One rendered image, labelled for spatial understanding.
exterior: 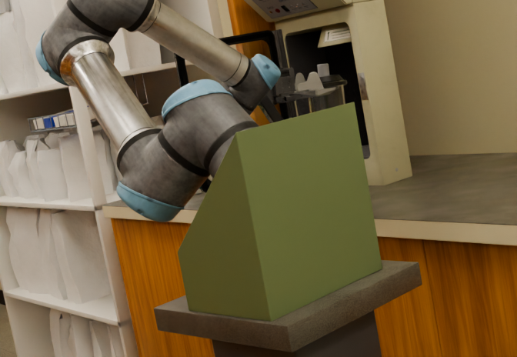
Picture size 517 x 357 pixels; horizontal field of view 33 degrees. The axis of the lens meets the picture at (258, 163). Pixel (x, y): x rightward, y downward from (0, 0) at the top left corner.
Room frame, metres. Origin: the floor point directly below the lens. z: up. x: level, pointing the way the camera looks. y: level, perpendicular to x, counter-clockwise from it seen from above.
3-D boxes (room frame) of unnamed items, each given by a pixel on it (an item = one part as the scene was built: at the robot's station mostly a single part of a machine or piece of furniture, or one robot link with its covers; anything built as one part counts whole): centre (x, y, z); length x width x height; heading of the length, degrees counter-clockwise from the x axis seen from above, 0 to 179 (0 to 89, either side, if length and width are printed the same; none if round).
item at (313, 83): (2.12, -0.17, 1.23); 0.09 x 0.03 x 0.06; 82
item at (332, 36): (2.41, -0.30, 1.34); 0.18 x 0.18 x 0.05
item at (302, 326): (1.44, -0.01, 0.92); 0.32 x 0.32 x 0.04; 43
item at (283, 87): (2.14, -0.06, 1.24); 0.12 x 0.08 x 0.09; 107
